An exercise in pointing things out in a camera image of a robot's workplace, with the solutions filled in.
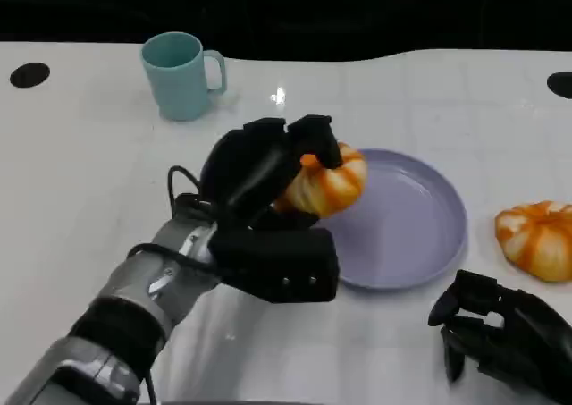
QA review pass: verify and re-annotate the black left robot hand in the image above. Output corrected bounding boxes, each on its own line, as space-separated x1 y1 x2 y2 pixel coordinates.
199 114 345 232

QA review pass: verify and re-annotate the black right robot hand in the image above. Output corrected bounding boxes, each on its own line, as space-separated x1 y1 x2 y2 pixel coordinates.
427 269 572 405

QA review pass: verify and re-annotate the orange and white toy bread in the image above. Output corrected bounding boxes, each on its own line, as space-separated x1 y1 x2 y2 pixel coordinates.
273 141 369 219
494 200 572 283

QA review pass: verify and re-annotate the pale green mug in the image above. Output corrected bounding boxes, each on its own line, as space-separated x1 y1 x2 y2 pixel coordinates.
139 31 228 122

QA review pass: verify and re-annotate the lilac plate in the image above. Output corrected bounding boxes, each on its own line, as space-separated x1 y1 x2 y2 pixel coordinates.
317 148 468 291

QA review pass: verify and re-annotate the black round table grommet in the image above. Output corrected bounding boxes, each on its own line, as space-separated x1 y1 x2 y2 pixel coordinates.
9 62 51 89
546 71 572 98

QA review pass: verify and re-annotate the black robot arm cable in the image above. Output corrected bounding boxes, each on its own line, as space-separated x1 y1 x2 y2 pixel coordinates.
126 242 221 274
166 165 212 215

